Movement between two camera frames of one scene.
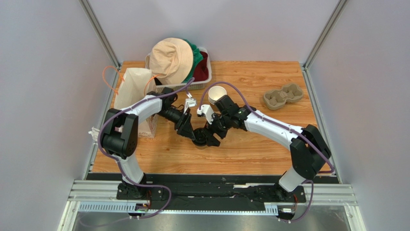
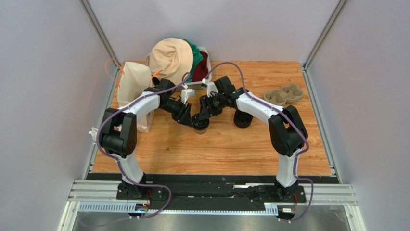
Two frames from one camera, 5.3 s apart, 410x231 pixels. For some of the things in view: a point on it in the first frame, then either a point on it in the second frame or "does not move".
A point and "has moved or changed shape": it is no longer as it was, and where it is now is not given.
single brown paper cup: x=201 y=147 has moved or changed shape
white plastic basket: x=195 y=84 does not move
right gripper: x=216 y=127 → x=206 y=109
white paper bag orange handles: x=135 y=83 has moved or changed shape
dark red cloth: x=201 y=70 does not move
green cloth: x=197 y=57 does not move
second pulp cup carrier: x=275 y=99 does not move
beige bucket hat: x=170 y=60 does not move
